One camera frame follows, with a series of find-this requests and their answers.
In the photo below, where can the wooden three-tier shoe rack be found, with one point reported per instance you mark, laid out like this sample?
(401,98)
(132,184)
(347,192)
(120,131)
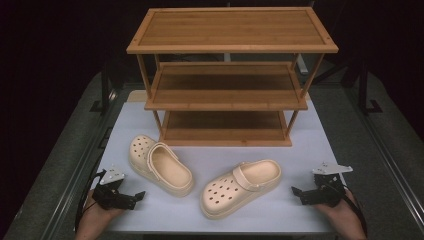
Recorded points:
(230,30)

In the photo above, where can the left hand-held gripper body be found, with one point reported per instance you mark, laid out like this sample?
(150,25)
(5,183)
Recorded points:
(111,198)

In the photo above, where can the person's left hand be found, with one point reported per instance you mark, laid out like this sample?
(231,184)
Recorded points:
(96,216)

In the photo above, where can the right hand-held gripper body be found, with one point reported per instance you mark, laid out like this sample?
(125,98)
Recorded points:
(326,193)

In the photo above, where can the white stand leg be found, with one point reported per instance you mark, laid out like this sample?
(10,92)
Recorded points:
(302,65)

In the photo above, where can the metal table rail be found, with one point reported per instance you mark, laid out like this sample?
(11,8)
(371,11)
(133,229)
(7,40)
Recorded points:
(76,186)
(386,160)

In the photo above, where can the dark tripod leg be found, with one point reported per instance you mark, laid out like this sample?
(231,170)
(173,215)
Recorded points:
(330,74)

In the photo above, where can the person's right hand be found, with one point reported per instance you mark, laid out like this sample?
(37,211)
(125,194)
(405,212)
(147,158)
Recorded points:
(343,216)

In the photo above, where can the black metal stand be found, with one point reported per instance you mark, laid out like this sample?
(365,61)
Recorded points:
(364,90)
(105,90)

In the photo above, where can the beige clog shoe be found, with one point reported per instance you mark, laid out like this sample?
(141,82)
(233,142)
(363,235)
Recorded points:
(233,193)
(166,166)

